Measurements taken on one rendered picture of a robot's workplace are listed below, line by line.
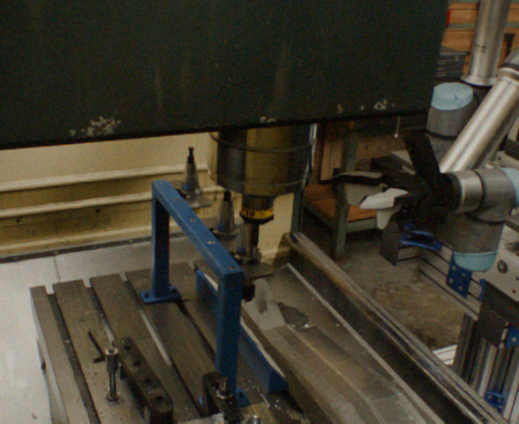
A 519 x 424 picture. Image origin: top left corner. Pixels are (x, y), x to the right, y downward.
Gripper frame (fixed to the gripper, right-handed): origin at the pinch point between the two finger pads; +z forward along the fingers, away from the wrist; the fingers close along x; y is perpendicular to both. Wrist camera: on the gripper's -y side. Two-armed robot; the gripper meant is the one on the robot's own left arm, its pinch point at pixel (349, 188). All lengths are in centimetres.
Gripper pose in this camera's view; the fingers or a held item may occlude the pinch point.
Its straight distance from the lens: 110.8
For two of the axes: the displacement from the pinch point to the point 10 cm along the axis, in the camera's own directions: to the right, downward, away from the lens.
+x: -3.6, -4.1, 8.4
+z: -9.3, 0.7, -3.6
